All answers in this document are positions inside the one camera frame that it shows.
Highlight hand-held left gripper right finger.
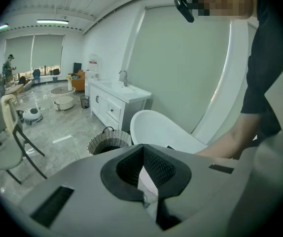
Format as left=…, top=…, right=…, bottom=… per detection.
left=143, top=144, right=252, bottom=237

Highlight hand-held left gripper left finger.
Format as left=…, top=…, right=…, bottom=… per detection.
left=16, top=144, right=167, bottom=237

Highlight woven laundry basket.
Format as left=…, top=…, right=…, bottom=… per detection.
left=86, top=126, right=133, bottom=157

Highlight person's right forearm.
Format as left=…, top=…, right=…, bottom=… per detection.
left=195, top=112, right=259, bottom=160

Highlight white bathtub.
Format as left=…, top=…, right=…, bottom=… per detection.
left=130, top=109, right=209, bottom=156

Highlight black mesh waste bin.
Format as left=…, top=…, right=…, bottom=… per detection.
left=79, top=95, right=91, bottom=109

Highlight gray chair black legs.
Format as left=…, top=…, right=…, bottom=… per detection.
left=0, top=94, right=48, bottom=185

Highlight small round coffee table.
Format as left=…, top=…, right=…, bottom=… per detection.
left=53, top=95, right=75, bottom=112

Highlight white robot vacuum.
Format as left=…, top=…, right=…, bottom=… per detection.
left=21, top=107, right=44, bottom=126

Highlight white vanity cabinet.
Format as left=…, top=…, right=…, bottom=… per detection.
left=88, top=79, right=153, bottom=133

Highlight large round coffee table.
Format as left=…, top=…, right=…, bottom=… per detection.
left=50, top=85, right=76, bottom=97

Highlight white vase with flowers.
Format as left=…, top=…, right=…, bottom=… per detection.
left=66, top=74, right=74, bottom=92

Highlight cream towel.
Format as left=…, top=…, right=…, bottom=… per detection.
left=0, top=94, right=19, bottom=138

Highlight chrome faucet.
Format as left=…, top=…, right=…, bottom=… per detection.
left=118, top=69, right=130, bottom=87

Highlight low wooden table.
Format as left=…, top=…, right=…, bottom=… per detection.
left=4, top=83, right=25, bottom=101

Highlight blue chair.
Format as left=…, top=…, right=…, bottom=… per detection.
left=31, top=68, right=42, bottom=87

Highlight person's black shirt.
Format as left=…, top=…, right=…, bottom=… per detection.
left=241, top=0, right=283, bottom=146

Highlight gray roller blind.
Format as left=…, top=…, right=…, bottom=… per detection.
left=4, top=35, right=35, bottom=72
left=31, top=34, right=66, bottom=70

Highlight black head-mounted camera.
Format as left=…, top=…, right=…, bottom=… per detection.
left=174, top=0, right=196, bottom=23

